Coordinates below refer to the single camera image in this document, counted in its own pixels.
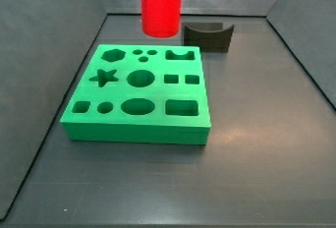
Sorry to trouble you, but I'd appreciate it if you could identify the green shape sorter block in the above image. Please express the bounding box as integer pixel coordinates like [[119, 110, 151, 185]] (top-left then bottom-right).
[[60, 44, 211, 144]]

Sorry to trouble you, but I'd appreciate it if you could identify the dark grey cradle holder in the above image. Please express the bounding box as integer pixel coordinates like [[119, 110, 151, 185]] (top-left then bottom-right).
[[183, 23, 235, 53]]

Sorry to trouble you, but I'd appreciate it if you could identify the red round cylinder peg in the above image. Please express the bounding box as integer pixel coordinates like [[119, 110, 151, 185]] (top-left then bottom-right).
[[140, 0, 181, 38]]

